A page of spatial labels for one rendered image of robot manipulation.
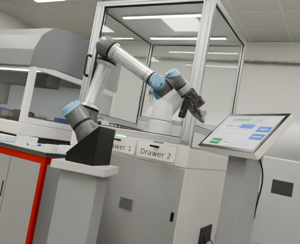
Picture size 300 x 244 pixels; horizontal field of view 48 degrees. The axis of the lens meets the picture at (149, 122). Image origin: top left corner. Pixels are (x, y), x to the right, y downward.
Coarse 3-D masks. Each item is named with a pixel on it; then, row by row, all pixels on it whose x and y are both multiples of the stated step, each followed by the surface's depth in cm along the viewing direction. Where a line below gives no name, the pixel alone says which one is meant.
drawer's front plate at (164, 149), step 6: (144, 144) 236; (150, 144) 234; (156, 144) 232; (162, 144) 229; (138, 150) 238; (144, 150) 235; (150, 150) 233; (156, 150) 231; (162, 150) 229; (168, 150) 227; (174, 150) 225; (144, 156) 235; (150, 156) 233; (156, 156) 230; (162, 156) 228; (168, 156) 226; (174, 156) 225
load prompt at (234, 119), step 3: (234, 117) 212; (237, 117) 209; (240, 117) 206; (243, 117) 204; (246, 117) 201; (249, 117) 199; (252, 117) 196; (255, 117) 194; (258, 117) 191; (261, 117) 189; (264, 117) 187; (231, 120) 211; (234, 120) 208; (237, 120) 205; (240, 120) 203; (243, 120) 200; (246, 120) 198; (249, 120) 196; (252, 120) 193; (255, 120) 191; (258, 120) 189; (261, 120) 186
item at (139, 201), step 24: (120, 168) 245; (144, 168) 235; (168, 168) 227; (192, 168) 235; (120, 192) 242; (144, 192) 233; (168, 192) 224; (192, 192) 237; (216, 192) 286; (120, 216) 239; (144, 216) 230; (168, 216) 222; (192, 216) 243; (216, 216) 295; (96, 240) 246; (120, 240) 237; (144, 240) 228; (168, 240) 220; (192, 240) 250
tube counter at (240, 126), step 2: (238, 124) 199; (240, 124) 198; (242, 124) 196; (244, 124) 195; (246, 124) 193; (248, 124) 192; (250, 124) 190; (252, 124) 189; (254, 124) 187; (256, 124) 186; (258, 124) 184; (236, 126) 199; (238, 126) 197; (240, 126) 196; (242, 126) 194; (244, 126) 193; (246, 126) 191; (248, 126) 190; (250, 126) 188; (252, 126) 187; (254, 126) 185; (256, 126) 184; (238, 128) 195; (240, 128) 194; (242, 128) 192; (244, 128) 191; (246, 128) 189; (248, 128) 188; (250, 128) 186; (252, 128) 185; (254, 128) 183
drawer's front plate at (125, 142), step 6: (120, 138) 246; (126, 138) 244; (114, 144) 248; (120, 144) 246; (126, 144) 243; (132, 144) 241; (114, 150) 247; (120, 150) 245; (126, 150) 243; (132, 150) 240
